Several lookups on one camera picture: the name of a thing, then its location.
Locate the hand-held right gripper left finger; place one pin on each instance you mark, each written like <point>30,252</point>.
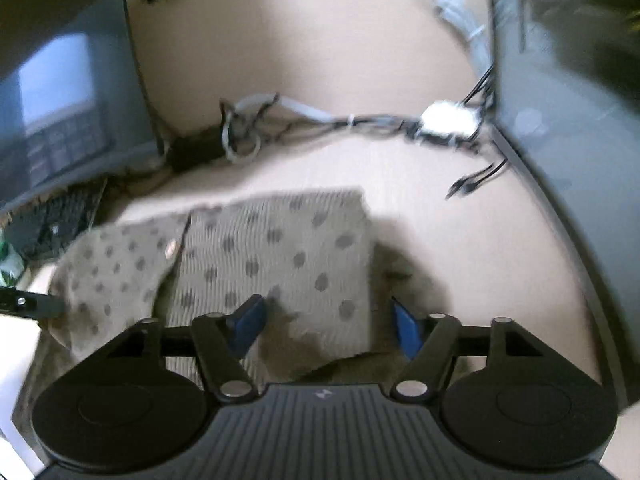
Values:
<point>248,325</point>

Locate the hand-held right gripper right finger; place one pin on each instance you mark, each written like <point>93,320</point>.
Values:
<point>404,331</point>

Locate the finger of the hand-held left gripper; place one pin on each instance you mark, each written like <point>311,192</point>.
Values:
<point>30,304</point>

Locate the brown polka dot garment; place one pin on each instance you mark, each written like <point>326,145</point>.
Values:
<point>280,255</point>

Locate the green lidded glass jar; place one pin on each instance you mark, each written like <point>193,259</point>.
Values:
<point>9,262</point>

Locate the black keyboard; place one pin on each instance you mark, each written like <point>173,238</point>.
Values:
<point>50,225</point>

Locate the black power adapter box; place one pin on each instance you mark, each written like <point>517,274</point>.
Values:
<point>195,150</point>

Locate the crumpled white tissue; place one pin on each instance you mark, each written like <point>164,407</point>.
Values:
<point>447,120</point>

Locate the black computer monitor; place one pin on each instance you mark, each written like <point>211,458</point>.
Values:
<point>60,85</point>

